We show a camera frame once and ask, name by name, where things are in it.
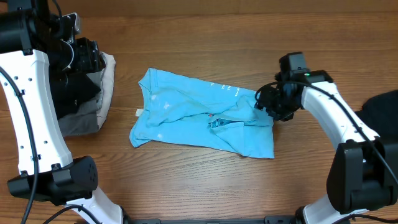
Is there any light blue printed t-shirt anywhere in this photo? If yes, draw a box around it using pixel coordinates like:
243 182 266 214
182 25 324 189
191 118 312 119
129 68 274 159

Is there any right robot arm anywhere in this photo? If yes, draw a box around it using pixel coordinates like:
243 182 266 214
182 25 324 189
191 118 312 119
255 52 397 224

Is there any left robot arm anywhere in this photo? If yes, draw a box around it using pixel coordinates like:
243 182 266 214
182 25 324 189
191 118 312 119
1 0 130 223

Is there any folded black garment with logo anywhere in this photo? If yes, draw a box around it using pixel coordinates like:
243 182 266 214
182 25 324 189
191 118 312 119
50 73 100 119

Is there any folded grey garment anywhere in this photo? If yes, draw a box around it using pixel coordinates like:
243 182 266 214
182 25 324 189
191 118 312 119
58 70 104 137

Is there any black t-shirt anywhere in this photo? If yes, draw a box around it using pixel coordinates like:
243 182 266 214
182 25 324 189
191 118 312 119
355 90 397 139

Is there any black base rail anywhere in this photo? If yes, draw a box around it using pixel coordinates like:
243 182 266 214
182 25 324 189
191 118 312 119
129 215 295 224

